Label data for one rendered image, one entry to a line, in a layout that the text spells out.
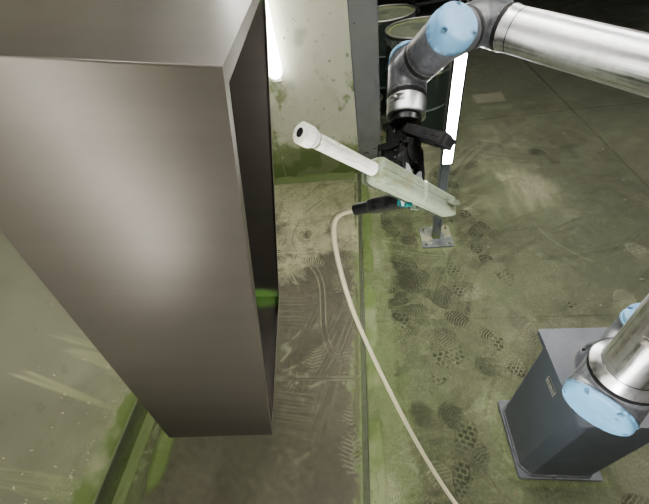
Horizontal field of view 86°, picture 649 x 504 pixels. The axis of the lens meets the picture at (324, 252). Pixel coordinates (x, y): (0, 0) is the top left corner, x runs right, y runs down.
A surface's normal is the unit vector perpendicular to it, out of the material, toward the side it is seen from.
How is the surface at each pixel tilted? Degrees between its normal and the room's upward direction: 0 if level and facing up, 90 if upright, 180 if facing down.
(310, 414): 0
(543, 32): 58
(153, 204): 90
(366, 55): 90
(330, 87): 90
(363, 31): 90
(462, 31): 47
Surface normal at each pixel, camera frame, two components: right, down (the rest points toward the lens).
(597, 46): -0.69, 0.11
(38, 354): 0.76, -0.42
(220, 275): 0.04, 0.72
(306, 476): -0.14, -0.69
